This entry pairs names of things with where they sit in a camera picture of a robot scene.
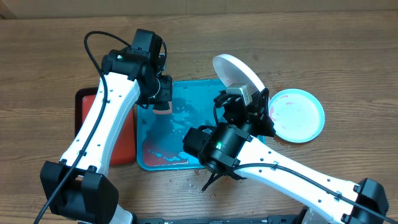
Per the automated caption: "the red sponge with dark back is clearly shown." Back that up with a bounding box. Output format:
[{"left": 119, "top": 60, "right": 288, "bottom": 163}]
[{"left": 152, "top": 101, "right": 173, "bottom": 114}]

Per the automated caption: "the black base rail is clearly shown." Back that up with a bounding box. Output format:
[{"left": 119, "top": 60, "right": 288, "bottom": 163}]
[{"left": 132, "top": 215, "right": 303, "bottom": 224}]

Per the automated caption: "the white plate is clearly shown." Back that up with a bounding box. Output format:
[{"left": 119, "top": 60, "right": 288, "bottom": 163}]
[{"left": 212, "top": 54, "right": 265, "bottom": 95}]

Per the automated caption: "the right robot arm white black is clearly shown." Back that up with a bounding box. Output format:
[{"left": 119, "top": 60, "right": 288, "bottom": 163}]
[{"left": 184, "top": 83, "right": 389, "bottom": 223}]

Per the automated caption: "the teal plastic tray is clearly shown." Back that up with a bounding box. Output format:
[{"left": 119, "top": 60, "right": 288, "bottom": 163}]
[{"left": 137, "top": 79, "right": 226, "bottom": 171}]

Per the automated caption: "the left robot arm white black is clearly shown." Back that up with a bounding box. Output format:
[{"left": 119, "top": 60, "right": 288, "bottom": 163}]
[{"left": 35, "top": 47, "right": 172, "bottom": 223}]

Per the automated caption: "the red tray with black rim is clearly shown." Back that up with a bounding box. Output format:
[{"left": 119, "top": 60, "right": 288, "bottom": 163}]
[{"left": 75, "top": 87, "right": 136, "bottom": 166}]

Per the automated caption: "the light blue plate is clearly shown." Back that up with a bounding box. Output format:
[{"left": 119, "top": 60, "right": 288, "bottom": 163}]
[{"left": 269, "top": 89, "right": 325, "bottom": 143}]

